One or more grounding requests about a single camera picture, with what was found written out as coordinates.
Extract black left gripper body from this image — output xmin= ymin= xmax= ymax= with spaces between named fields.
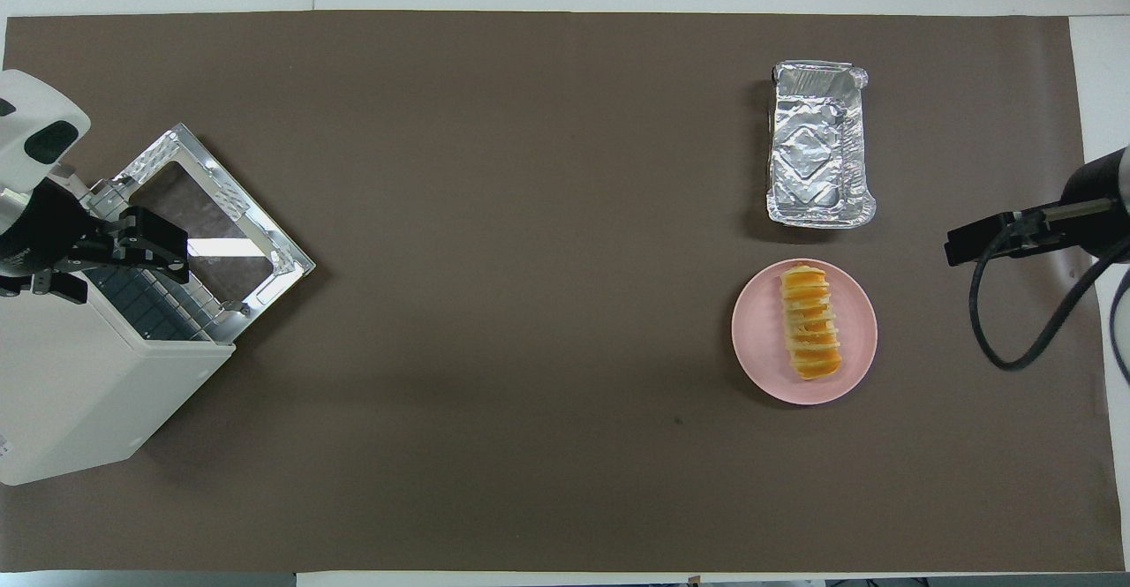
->
xmin=0 ymin=183 xmax=94 ymax=297

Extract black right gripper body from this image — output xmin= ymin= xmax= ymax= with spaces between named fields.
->
xmin=1059 ymin=149 xmax=1130 ymax=259

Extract aluminium foil tray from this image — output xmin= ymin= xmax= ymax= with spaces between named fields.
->
xmin=765 ymin=60 xmax=878 ymax=230

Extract orange striped bread roll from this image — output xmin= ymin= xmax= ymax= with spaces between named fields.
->
xmin=779 ymin=264 xmax=844 ymax=381

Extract white toaster oven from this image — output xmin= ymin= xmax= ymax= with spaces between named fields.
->
xmin=0 ymin=252 xmax=237 ymax=487

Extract pink round plate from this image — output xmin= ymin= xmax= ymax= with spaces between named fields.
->
xmin=731 ymin=258 xmax=878 ymax=406

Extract brown table mat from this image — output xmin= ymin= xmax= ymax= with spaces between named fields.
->
xmin=0 ymin=11 xmax=1124 ymax=573

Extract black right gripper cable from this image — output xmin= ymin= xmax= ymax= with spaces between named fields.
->
xmin=969 ymin=199 xmax=1130 ymax=387

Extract wire oven rack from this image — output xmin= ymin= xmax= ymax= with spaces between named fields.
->
xmin=84 ymin=265 xmax=222 ymax=344

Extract glass oven door silver frame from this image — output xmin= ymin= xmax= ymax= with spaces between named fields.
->
xmin=104 ymin=123 xmax=317 ymax=344

